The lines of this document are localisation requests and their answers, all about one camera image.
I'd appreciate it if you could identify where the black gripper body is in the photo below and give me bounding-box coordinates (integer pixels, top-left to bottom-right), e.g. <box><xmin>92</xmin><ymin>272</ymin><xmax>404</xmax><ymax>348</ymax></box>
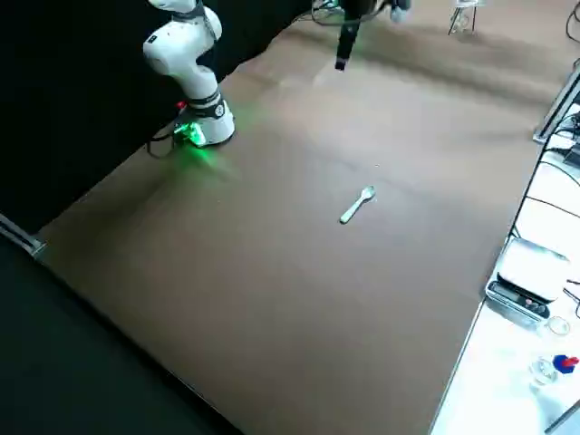
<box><xmin>340</xmin><ymin>0</ymin><xmax>380</xmax><ymax>28</ymax></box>

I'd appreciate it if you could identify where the small pale green spoon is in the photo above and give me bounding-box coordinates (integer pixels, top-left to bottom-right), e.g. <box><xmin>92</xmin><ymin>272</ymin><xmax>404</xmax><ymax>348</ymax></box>
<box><xmin>339</xmin><ymin>184</ymin><xmax>377</xmax><ymax>226</ymax></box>

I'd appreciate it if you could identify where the small clear glass vessel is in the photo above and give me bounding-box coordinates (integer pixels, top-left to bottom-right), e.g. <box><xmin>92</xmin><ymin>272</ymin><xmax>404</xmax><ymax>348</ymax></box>
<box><xmin>452</xmin><ymin>9</ymin><xmax>473</xmax><ymax>35</ymax></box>

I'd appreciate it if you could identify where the small digital scale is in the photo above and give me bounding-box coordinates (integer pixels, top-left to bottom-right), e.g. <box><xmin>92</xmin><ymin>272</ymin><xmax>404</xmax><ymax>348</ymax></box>
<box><xmin>485</xmin><ymin>236</ymin><xmax>571</xmax><ymax>326</ymax></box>

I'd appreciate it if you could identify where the blue and red object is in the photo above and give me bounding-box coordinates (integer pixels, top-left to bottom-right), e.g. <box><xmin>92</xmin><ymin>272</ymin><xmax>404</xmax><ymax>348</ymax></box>
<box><xmin>552</xmin><ymin>353</ymin><xmax>580</xmax><ymax>375</ymax></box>

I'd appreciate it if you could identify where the black wire tripod stand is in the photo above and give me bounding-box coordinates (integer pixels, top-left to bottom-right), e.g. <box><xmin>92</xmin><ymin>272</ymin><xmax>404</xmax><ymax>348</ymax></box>
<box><xmin>447</xmin><ymin>0</ymin><xmax>477</xmax><ymax>36</ymax></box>

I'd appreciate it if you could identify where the aluminium camera post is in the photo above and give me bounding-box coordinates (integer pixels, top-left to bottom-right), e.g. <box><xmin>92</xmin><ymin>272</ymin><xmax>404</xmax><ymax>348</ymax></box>
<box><xmin>533</xmin><ymin>63</ymin><xmax>580</xmax><ymax>144</ymax></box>

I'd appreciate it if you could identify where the black base cable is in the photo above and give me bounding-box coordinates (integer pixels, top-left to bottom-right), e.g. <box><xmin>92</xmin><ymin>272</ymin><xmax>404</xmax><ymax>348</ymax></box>
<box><xmin>145</xmin><ymin>124</ymin><xmax>182</xmax><ymax>160</ymax></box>

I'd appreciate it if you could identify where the black desk cable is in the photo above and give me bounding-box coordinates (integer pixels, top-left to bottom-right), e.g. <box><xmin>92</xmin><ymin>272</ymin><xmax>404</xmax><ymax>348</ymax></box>
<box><xmin>511</xmin><ymin>115</ymin><xmax>580</xmax><ymax>241</ymax></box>

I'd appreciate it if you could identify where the aluminium frame profile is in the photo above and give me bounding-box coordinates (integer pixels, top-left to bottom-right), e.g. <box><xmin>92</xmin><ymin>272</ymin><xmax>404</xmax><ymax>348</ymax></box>
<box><xmin>0</xmin><ymin>212</ymin><xmax>47</xmax><ymax>263</ymax></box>
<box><xmin>546</xmin><ymin>401</ymin><xmax>580</xmax><ymax>435</ymax></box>

